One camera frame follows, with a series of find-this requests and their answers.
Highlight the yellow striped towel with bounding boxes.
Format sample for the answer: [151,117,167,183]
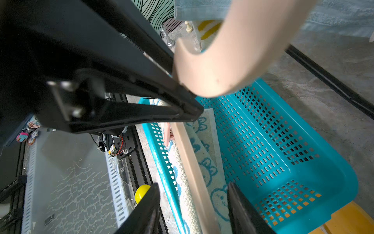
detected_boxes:
[194,20,223,50]

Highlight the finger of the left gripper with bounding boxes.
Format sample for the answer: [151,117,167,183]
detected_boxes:
[68,68,203,133]
[85,1,174,74]

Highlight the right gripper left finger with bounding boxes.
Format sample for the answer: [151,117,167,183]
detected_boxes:
[115,183,161,234]

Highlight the yellow light bulb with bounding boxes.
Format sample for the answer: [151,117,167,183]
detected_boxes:
[134,184,151,204]

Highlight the yellow plastic tray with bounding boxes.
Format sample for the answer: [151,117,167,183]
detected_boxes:
[310,202,374,234]

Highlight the pink wooden hanger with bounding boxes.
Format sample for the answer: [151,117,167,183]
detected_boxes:
[170,0,318,234]

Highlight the teal perforated plastic basket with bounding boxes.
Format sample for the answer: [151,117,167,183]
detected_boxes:
[138,77,359,234]

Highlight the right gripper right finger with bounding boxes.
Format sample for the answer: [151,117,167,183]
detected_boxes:
[227,182,275,234]

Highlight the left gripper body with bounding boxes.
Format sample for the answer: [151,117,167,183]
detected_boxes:
[1,1,111,145]

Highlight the black clothes rack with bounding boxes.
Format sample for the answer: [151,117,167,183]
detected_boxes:
[285,45,374,120]

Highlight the light blue towel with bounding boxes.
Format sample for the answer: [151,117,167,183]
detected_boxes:
[174,1,374,38]

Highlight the bunny pattern towel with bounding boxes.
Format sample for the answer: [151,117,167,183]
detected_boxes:
[143,109,232,234]

